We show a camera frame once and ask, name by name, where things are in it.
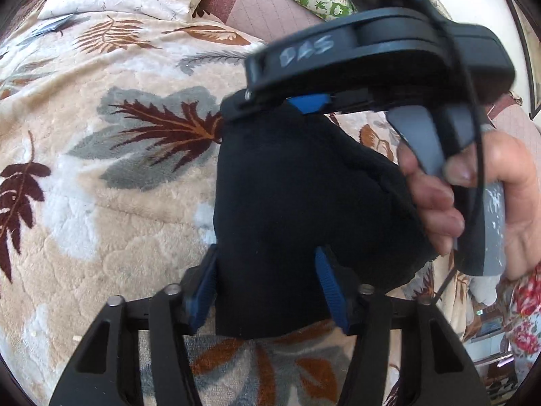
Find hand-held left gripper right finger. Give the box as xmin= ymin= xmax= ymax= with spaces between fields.
xmin=313 ymin=245 xmax=493 ymax=406

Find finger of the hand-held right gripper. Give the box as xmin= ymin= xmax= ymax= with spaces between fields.
xmin=220 ymin=91 xmax=339 ymax=123

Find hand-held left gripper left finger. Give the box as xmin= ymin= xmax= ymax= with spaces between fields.
xmin=48 ymin=247 xmax=220 ymax=406

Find black pants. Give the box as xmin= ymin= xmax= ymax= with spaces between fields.
xmin=213 ymin=104 xmax=436 ymax=339

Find person's right hand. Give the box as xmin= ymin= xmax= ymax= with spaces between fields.
xmin=397 ymin=129 xmax=541 ymax=282

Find pink padded headboard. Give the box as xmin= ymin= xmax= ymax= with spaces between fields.
xmin=192 ymin=0 xmax=326 ymax=43

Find leaf-print plush blanket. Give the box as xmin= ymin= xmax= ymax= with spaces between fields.
xmin=0 ymin=8 xmax=474 ymax=406

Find person's red floral clothing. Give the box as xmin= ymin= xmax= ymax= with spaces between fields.
xmin=499 ymin=262 xmax=541 ymax=385

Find black cable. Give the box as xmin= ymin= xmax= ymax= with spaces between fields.
xmin=416 ymin=0 xmax=487 ymax=305

